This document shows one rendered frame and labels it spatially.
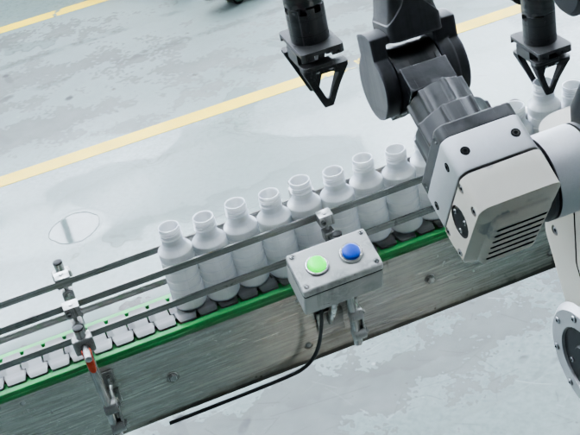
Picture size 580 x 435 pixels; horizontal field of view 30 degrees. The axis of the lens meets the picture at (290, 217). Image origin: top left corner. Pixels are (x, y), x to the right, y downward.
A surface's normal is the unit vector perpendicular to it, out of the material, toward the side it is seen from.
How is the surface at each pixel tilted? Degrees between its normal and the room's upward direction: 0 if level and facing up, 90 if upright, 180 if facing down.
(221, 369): 90
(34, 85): 0
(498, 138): 30
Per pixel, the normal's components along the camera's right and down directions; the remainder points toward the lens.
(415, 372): -0.18, -0.81
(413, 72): 0.02, -0.47
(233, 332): 0.33, 0.48
